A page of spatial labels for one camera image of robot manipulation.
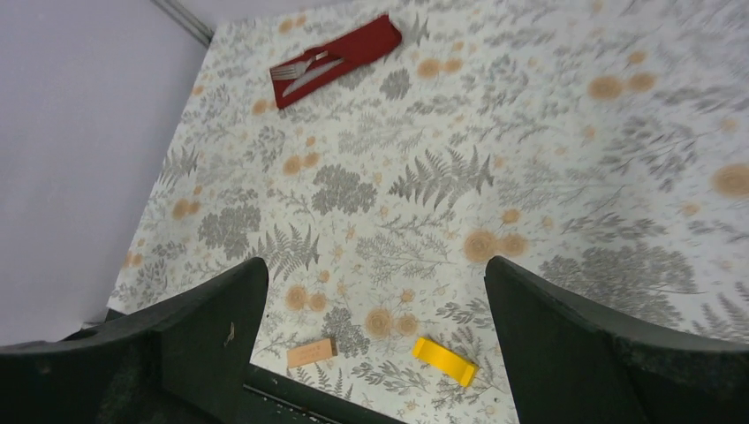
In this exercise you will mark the yellow block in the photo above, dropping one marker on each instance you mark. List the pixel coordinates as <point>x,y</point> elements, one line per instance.
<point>450,363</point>

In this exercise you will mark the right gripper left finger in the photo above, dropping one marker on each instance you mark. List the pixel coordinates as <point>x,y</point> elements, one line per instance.
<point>27,396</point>

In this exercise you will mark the silver fork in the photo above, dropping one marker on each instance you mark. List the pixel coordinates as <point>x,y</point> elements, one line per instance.
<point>295,70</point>

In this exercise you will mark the light wooden block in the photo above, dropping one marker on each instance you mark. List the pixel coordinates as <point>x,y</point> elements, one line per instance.
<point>310,353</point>

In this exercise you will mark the dark red cloth napkin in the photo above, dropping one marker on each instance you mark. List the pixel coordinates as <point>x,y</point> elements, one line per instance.
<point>319,65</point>

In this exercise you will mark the silver table knife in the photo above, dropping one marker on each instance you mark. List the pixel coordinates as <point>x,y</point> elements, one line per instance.
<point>311,75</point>

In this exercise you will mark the floral patterned table mat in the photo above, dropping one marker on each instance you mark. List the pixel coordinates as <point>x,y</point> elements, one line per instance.
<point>602,145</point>

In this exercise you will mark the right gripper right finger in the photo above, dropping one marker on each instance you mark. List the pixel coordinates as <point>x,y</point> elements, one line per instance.
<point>572,360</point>

